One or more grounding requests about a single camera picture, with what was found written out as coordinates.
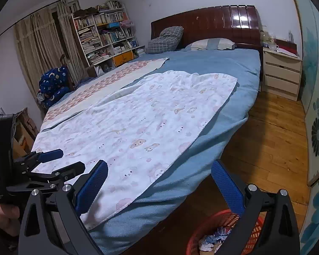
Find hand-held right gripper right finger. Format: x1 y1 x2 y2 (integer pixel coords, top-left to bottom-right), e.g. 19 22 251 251
211 159 301 255

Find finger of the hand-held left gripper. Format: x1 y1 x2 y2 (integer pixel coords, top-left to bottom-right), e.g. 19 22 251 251
14 149 64 171
27 161 86 189

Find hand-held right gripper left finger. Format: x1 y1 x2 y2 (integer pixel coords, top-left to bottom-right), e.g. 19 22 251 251
18 160 108 255

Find red plastic basket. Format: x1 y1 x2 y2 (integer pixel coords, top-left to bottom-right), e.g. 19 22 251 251
186 209 265 255

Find blue white wrapper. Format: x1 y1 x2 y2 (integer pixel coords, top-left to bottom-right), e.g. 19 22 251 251
198 227 229 253

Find person's left hand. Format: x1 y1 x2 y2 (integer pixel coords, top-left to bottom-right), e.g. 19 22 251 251
0 204 21 237

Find wooden desk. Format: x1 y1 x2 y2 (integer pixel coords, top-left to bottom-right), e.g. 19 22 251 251
13 108 39 157

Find blue moon-print cloth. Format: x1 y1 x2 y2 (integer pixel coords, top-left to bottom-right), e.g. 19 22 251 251
38 66 70 109

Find white printed blanket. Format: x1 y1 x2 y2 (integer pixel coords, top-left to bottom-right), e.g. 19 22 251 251
32 70 238 231

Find cream red-patterned mat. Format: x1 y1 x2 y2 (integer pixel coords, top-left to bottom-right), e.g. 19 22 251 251
44 57 170 132

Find beige curtains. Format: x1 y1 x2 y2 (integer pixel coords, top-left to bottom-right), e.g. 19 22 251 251
14 0 85 101

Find floral wardrobe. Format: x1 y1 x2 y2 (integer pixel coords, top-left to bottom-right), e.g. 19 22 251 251
287 0 319 250

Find bed with blue sheet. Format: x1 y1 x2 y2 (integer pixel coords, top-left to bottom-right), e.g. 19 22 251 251
41 48 261 255

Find orange storage box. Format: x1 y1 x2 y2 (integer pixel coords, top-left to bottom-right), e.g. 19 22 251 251
113 52 135 67

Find cream nightstand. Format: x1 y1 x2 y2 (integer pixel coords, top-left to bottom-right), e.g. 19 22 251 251
263 46 303 101

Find white bookshelf with books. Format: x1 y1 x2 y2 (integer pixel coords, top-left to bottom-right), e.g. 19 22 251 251
70 0 139 68

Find blue white striped pillow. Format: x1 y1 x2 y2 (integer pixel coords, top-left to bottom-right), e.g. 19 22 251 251
185 38 236 51

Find black curtain rod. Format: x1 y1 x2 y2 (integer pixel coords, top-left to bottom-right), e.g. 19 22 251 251
0 0 115 47

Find grey checkered pillow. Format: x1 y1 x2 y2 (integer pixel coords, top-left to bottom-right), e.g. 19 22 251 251
148 26 184 54

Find dark wooden headboard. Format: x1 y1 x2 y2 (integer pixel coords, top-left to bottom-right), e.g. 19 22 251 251
151 5 263 51

